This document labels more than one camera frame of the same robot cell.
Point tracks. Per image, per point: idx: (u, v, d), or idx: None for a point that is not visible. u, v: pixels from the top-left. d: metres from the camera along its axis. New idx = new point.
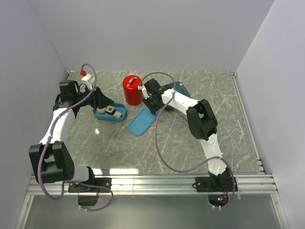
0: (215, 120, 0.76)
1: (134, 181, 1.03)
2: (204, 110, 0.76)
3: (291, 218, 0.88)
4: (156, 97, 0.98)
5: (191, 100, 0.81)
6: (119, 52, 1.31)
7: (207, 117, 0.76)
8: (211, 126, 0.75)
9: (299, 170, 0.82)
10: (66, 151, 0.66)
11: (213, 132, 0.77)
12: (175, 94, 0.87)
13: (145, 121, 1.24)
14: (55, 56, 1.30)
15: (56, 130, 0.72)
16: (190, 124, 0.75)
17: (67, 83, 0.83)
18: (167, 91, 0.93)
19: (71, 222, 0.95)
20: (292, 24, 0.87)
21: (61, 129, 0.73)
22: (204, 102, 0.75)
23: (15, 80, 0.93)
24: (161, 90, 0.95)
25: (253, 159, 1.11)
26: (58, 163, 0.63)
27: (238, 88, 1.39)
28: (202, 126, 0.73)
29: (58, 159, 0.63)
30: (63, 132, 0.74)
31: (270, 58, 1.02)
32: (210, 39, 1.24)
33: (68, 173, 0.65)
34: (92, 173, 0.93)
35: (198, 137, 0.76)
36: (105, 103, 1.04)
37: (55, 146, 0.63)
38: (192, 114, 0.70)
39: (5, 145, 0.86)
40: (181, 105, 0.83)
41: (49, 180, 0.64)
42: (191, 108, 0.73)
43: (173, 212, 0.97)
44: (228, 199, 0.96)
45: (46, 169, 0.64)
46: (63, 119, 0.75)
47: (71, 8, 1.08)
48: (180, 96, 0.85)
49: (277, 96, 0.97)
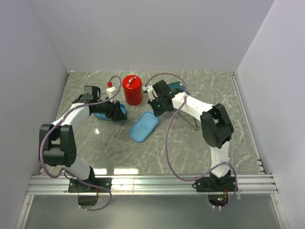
0: (231, 127, 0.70)
1: (134, 181, 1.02)
2: (219, 116, 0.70)
3: (291, 218, 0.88)
4: (166, 100, 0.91)
5: (204, 104, 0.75)
6: (119, 52, 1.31)
7: (222, 122, 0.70)
8: (228, 133, 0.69)
9: (299, 171, 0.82)
10: (72, 137, 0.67)
11: (227, 140, 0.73)
12: (187, 98, 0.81)
13: (146, 127, 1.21)
14: (55, 56, 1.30)
15: (68, 117, 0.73)
16: (204, 131, 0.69)
17: (92, 86, 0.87)
18: (178, 95, 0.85)
19: (71, 222, 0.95)
20: (292, 23, 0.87)
21: (74, 118, 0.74)
22: (220, 107, 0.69)
23: (14, 80, 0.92)
24: (171, 93, 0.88)
25: (253, 159, 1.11)
26: (61, 146, 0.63)
27: (238, 88, 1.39)
28: (218, 132, 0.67)
29: (63, 141, 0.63)
30: (75, 121, 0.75)
31: (270, 58, 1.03)
32: (211, 39, 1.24)
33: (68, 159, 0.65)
34: (92, 172, 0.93)
35: (212, 144, 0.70)
36: (118, 115, 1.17)
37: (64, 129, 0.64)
38: (207, 119, 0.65)
39: (5, 145, 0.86)
40: (194, 110, 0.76)
41: (50, 160, 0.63)
42: (205, 112, 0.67)
43: (173, 212, 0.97)
44: (228, 200, 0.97)
45: (50, 149, 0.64)
46: (78, 110, 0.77)
47: (71, 9, 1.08)
48: (193, 100, 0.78)
49: (277, 95, 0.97)
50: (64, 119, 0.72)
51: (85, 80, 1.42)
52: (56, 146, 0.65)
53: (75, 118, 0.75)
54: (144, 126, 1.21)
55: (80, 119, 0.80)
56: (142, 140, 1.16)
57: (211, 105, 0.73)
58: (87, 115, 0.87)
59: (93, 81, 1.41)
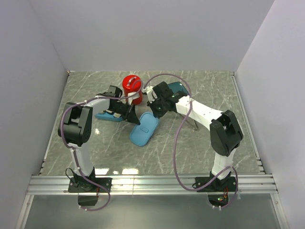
0: (240, 135, 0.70)
1: (134, 181, 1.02)
2: (228, 122, 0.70)
3: (291, 218, 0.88)
4: (169, 104, 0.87)
5: (213, 111, 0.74)
6: (119, 51, 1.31)
7: (231, 130, 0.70)
8: (237, 140, 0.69)
9: (299, 171, 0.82)
10: (90, 119, 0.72)
11: (235, 147, 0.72)
12: (193, 102, 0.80)
13: (147, 130, 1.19)
14: (55, 56, 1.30)
15: (90, 102, 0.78)
16: (213, 140, 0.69)
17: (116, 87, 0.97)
18: (182, 99, 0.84)
19: (71, 222, 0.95)
20: (292, 22, 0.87)
21: (95, 104, 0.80)
22: (229, 114, 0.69)
23: (14, 80, 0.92)
24: (175, 97, 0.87)
25: (252, 159, 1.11)
26: (80, 122, 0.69)
27: (238, 88, 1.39)
28: (228, 141, 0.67)
29: (83, 118, 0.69)
30: (95, 108, 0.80)
31: (269, 58, 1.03)
32: (211, 38, 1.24)
33: (83, 136, 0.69)
34: (93, 172, 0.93)
35: (220, 151, 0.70)
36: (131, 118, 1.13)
37: (86, 108, 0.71)
38: (218, 129, 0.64)
39: (5, 145, 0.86)
40: (201, 118, 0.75)
41: (66, 133, 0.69)
42: (215, 121, 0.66)
43: (173, 213, 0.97)
44: (227, 199, 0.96)
45: (69, 123, 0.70)
46: (101, 100, 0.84)
47: (71, 9, 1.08)
48: (199, 106, 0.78)
49: (277, 95, 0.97)
50: (86, 102, 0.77)
51: (85, 80, 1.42)
52: (75, 123, 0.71)
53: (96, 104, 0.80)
54: (145, 128, 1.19)
55: (100, 109, 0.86)
56: (145, 143, 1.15)
57: (220, 112, 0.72)
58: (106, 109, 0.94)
59: (93, 81, 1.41)
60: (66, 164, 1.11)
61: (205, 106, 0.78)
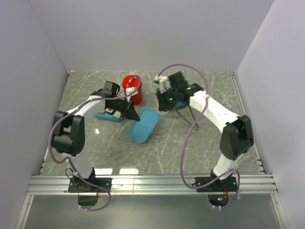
0: (251, 141, 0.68)
1: (134, 181, 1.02)
2: (242, 127, 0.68)
3: (291, 218, 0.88)
4: (183, 96, 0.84)
5: (229, 113, 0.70)
6: (119, 51, 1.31)
7: (243, 135, 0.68)
8: (246, 146, 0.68)
9: (299, 171, 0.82)
10: (83, 128, 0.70)
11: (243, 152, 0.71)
12: (208, 99, 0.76)
13: (147, 127, 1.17)
14: (55, 56, 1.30)
15: (83, 108, 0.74)
16: (223, 142, 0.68)
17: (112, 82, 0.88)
18: (198, 93, 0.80)
19: (71, 222, 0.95)
20: (292, 23, 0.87)
21: (88, 109, 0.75)
22: (246, 119, 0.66)
23: (14, 80, 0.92)
24: (189, 89, 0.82)
25: (252, 159, 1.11)
26: (71, 133, 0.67)
27: (238, 88, 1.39)
28: (238, 147, 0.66)
29: (74, 130, 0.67)
30: (89, 112, 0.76)
31: (269, 58, 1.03)
32: (211, 39, 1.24)
33: (75, 146, 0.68)
34: (93, 173, 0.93)
35: (228, 155, 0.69)
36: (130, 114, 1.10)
37: (77, 119, 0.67)
38: (231, 133, 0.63)
39: (5, 145, 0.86)
40: (216, 118, 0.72)
41: (58, 145, 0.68)
42: (230, 125, 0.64)
43: (173, 213, 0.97)
44: (227, 199, 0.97)
45: (60, 135, 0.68)
46: (95, 102, 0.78)
47: (71, 9, 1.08)
48: (216, 105, 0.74)
49: (277, 95, 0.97)
50: (78, 109, 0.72)
51: (85, 80, 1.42)
52: (67, 133, 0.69)
53: (89, 109, 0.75)
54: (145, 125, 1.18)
55: (96, 110, 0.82)
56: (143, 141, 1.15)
57: (237, 116, 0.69)
58: (103, 108, 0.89)
59: (93, 81, 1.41)
60: (66, 164, 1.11)
61: (220, 105, 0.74)
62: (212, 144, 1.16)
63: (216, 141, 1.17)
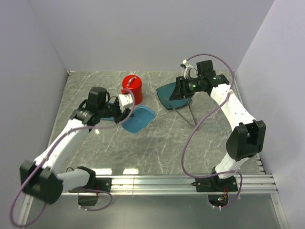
0: (259, 149, 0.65)
1: (134, 180, 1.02)
2: (254, 132, 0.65)
3: (291, 218, 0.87)
4: (206, 85, 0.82)
5: (246, 114, 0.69)
6: (120, 51, 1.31)
7: (253, 140, 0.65)
8: (252, 152, 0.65)
9: (299, 171, 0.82)
10: (56, 180, 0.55)
11: (248, 157, 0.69)
12: (230, 96, 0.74)
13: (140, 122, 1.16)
14: (55, 56, 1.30)
15: (55, 151, 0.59)
16: (230, 142, 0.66)
17: (97, 92, 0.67)
18: (223, 85, 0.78)
19: (71, 222, 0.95)
20: (292, 23, 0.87)
21: (61, 150, 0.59)
22: (261, 126, 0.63)
23: (14, 80, 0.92)
24: (216, 79, 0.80)
25: (252, 159, 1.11)
26: (41, 191, 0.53)
27: (238, 88, 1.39)
28: (243, 149, 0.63)
29: (43, 188, 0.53)
30: (64, 151, 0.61)
31: (270, 58, 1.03)
32: (211, 39, 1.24)
33: (49, 201, 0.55)
34: (94, 175, 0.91)
35: (231, 154, 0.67)
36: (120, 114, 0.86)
37: (44, 174, 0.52)
38: (241, 135, 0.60)
39: (5, 145, 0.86)
40: (231, 115, 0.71)
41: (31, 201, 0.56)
42: (243, 125, 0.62)
43: (173, 213, 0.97)
44: (227, 200, 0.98)
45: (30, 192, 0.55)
46: (70, 136, 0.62)
47: (71, 9, 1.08)
48: (236, 102, 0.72)
49: (277, 95, 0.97)
50: (48, 155, 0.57)
51: (85, 80, 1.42)
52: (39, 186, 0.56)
53: (63, 150, 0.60)
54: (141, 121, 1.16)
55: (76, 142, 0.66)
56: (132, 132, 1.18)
57: (253, 119, 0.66)
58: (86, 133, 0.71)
59: (93, 82, 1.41)
60: (66, 164, 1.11)
61: (240, 104, 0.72)
62: (212, 144, 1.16)
63: (216, 141, 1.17)
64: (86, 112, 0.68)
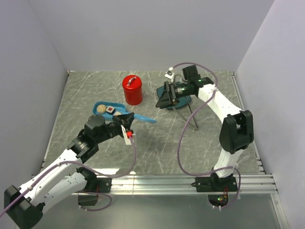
0: (251, 138, 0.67)
1: (134, 180, 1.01)
2: (243, 122, 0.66)
3: (291, 218, 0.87)
4: (193, 87, 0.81)
5: (232, 107, 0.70)
6: (119, 51, 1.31)
7: (244, 130, 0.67)
8: (245, 141, 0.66)
9: (299, 171, 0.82)
10: (34, 211, 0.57)
11: (242, 148, 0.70)
12: (216, 92, 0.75)
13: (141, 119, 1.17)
14: (55, 56, 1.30)
15: (40, 182, 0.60)
16: (222, 134, 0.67)
17: (92, 127, 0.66)
18: (208, 85, 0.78)
19: (71, 222, 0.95)
20: (292, 24, 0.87)
21: (48, 182, 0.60)
22: (248, 115, 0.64)
23: (15, 80, 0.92)
24: (201, 81, 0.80)
25: (252, 159, 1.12)
26: (18, 218, 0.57)
27: (238, 88, 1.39)
28: (236, 139, 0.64)
29: (21, 217, 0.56)
30: (52, 182, 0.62)
31: (270, 58, 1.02)
32: (211, 39, 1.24)
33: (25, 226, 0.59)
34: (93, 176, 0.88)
35: (226, 147, 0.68)
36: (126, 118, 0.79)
37: (24, 205, 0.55)
38: (230, 124, 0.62)
39: (5, 145, 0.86)
40: (219, 110, 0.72)
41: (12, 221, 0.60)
42: (230, 116, 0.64)
43: (173, 213, 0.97)
44: (227, 200, 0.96)
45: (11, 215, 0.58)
46: (61, 168, 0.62)
47: (71, 9, 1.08)
48: (222, 98, 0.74)
49: (277, 95, 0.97)
50: (33, 185, 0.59)
51: (85, 80, 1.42)
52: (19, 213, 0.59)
53: (49, 182, 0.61)
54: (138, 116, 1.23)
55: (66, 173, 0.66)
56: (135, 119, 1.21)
57: (239, 110, 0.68)
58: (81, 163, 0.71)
59: (93, 82, 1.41)
60: None
61: (227, 99, 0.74)
62: (212, 144, 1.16)
63: (216, 141, 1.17)
64: (84, 144, 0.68)
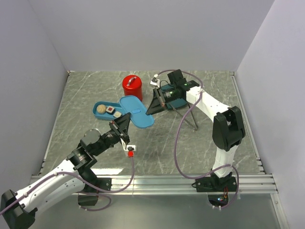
0: (243, 132, 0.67)
1: (133, 181, 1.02)
2: (233, 119, 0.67)
3: (291, 218, 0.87)
4: (180, 92, 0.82)
5: (220, 105, 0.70)
6: (119, 51, 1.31)
7: (235, 126, 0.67)
8: (238, 137, 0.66)
9: (299, 171, 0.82)
10: (26, 218, 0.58)
11: (236, 143, 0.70)
12: (203, 94, 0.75)
13: (138, 111, 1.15)
14: (55, 56, 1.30)
15: (36, 190, 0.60)
16: (214, 133, 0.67)
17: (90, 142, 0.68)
18: (194, 88, 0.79)
19: (71, 222, 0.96)
20: (291, 24, 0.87)
21: (43, 191, 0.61)
22: (236, 110, 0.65)
23: (15, 80, 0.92)
24: (186, 85, 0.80)
25: (252, 159, 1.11)
26: (11, 223, 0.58)
27: (238, 88, 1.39)
28: (228, 136, 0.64)
29: (13, 221, 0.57)
30: (47, 192, 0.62)
31: (270, 59, 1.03)
32: (211, 39, 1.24)
33: None
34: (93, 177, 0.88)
35: (220, 146, 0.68)
36: (123, 122, 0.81)
37: (17, 211, 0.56)
38: (221, 122, 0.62)
39: (5, 145, 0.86)
40: (208, 109, 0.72)
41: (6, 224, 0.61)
42: (219, 114, 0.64)
43: (173, 213, 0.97)
44: (227, 200, 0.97)
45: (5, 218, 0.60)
46: (57, 178, 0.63)
47: (71, 9, 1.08)
48: (209, 98, 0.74)
49: (277, 95, 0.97)
50: (28, 192, 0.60)
51: (85, 80, 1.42)
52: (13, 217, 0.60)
53: (45, 191, 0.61)
54: (137, 110, 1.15)
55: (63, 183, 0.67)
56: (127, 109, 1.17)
57: (227, 108, 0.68)
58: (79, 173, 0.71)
59: (93, 82, 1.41)
60: None
61: (214, 98, 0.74)
62: (212, 144, 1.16)
63: None
64: (83, 157, 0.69)
